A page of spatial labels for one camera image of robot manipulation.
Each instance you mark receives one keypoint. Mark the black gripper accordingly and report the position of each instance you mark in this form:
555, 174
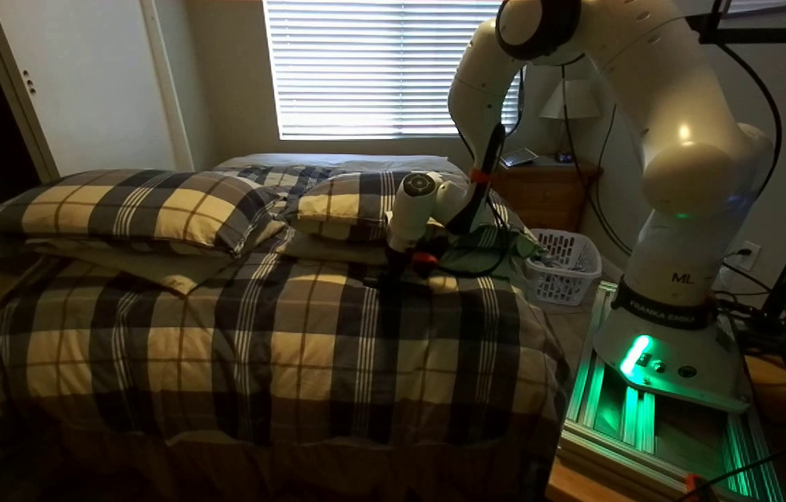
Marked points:
402, 267

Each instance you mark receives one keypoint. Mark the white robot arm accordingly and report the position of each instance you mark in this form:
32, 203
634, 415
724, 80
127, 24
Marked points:
694, 164

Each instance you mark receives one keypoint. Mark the plaid right pillow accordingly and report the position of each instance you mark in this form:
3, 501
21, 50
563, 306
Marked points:
381, 207

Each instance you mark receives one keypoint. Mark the plaid pillow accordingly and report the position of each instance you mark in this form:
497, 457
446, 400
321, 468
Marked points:
143, 211
381, 207

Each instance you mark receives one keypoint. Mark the plaid left pillow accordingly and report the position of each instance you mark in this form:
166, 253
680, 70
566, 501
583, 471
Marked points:
143, 211

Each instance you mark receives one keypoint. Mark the plaid comforter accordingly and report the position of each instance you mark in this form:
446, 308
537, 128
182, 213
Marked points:
283, 351

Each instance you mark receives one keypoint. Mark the white laundry basket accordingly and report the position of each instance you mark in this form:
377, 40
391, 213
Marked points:
563, 273

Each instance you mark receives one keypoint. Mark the wooden nightstand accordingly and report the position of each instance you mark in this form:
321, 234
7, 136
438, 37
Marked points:
548, 197

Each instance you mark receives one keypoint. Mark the window blinds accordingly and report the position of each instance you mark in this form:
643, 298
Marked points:
366, 69

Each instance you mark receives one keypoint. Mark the white table lamp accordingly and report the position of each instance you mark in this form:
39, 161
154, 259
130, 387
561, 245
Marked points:
570, 104

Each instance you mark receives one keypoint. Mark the white closet door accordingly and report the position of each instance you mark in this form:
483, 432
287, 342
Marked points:
101, 84

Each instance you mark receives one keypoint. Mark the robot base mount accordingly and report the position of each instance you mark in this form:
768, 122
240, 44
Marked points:
668, 419

